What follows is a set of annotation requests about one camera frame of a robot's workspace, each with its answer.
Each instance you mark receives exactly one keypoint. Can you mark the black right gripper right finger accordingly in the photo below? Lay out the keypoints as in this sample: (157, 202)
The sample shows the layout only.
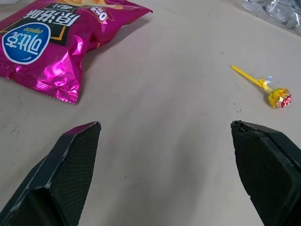
(265, 169)

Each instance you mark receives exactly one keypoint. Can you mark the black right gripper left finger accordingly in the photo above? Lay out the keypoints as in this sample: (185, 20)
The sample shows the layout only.
(73, 169)

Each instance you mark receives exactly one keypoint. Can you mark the yellow wrapped lollipop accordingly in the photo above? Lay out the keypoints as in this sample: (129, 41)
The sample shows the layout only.
(278, 96)

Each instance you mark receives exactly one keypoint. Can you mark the magenta foil chips bag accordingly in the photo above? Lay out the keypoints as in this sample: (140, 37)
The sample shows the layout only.
(42, 42)

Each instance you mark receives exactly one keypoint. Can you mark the clear plastic bag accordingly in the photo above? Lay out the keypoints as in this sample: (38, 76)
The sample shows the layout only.
(277, 11)

